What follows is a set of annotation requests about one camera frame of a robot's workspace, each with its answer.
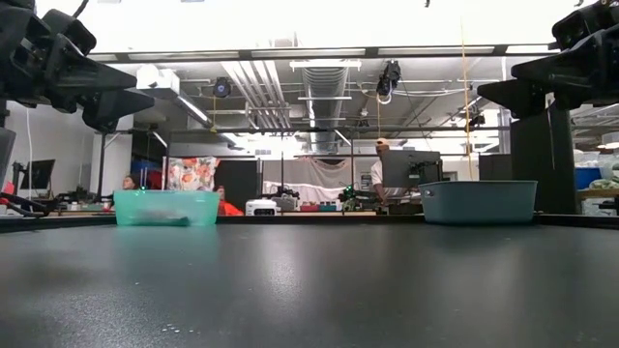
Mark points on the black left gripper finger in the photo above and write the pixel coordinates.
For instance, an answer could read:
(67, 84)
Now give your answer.
(118, 108)
(92, 79)

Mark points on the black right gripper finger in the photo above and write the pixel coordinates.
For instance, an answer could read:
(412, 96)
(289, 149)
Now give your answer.
(522, 96)
(580, 67)

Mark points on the black background robot arm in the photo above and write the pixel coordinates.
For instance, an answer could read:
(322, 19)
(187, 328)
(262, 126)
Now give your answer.
(285, 198)
(355, 198)

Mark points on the white ceiling unit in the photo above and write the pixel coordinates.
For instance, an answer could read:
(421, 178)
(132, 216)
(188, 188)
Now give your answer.
(162, 79)

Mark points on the black partition panel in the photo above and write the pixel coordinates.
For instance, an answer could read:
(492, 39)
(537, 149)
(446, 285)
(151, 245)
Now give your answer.
(544, 164)

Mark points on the person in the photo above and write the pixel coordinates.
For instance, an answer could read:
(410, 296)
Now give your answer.
(128, 182)
(377, 174)
(227, 208)

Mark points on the floral cloth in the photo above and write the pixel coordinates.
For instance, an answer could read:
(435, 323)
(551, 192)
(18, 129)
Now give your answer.
(191, 173)

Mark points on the dark computer monitor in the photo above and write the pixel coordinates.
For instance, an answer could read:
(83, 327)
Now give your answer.
(39, 174)
(408, 169)

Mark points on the teal plastic bin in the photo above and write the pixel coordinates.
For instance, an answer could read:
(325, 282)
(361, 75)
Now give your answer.
(164, 200)

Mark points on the blue storage tub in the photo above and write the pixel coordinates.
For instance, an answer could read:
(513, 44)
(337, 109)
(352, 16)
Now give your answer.
(587, 178)

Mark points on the blue-grey plastic bin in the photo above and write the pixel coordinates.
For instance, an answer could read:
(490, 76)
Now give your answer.
(479, 200)

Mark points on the black overhead light frame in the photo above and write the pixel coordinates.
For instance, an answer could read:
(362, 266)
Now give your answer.
(500, 49)

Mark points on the black ceiling camera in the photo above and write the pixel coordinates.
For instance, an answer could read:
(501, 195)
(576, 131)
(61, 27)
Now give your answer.
(222, 87)

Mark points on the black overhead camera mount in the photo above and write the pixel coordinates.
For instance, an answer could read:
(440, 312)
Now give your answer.
(388, 77)

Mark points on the silver ventilation duct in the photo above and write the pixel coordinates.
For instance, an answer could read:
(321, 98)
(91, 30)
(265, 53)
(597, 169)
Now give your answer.
(325, 96)

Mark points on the black table frame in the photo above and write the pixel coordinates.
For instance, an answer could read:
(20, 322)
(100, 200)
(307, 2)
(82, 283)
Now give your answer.
(314, 219)

